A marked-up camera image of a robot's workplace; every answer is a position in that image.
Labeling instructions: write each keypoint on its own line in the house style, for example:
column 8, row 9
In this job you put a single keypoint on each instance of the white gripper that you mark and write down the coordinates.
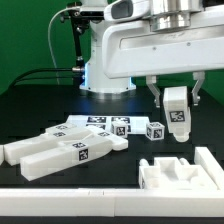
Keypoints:
column 132, row 49

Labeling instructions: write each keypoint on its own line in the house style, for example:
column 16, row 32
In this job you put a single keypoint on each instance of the white marker cube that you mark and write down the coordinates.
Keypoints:
column 155, row 131
column 119, row 128

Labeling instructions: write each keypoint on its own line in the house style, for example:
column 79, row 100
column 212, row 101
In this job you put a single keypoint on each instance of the white chair seat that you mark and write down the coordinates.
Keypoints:
column 171, row 173

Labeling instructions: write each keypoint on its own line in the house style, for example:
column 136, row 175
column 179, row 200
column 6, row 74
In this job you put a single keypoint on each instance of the white chair back frame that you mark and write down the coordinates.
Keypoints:
column 61, row 149

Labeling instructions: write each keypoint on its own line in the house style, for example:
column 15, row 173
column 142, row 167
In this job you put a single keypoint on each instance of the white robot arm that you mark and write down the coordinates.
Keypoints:
column 164, row 15

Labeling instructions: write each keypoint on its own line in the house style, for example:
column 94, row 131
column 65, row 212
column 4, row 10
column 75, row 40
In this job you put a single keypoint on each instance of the white marker base plate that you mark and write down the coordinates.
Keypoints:
column 136, row 124

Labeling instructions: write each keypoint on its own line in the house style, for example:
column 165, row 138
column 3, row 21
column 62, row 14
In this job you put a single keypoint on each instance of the white L-shaped wall fence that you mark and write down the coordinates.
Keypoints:
column 121, row 202

